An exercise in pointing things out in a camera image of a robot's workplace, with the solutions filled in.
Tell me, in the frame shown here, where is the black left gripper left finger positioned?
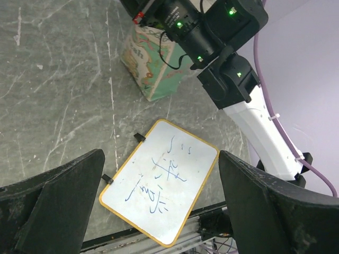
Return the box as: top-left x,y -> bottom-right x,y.
1,149 -> 105,253

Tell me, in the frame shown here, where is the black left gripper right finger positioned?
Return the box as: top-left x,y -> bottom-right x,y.
218,151 -> 338,253

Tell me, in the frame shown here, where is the small yellow-framed whiteboard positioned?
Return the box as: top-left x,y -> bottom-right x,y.
99,119 -> 219,248

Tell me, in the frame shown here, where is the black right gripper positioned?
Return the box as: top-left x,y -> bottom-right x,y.
120,0 -> 164,26

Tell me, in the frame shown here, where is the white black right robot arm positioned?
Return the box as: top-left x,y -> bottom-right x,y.
122,1 -> 313,187

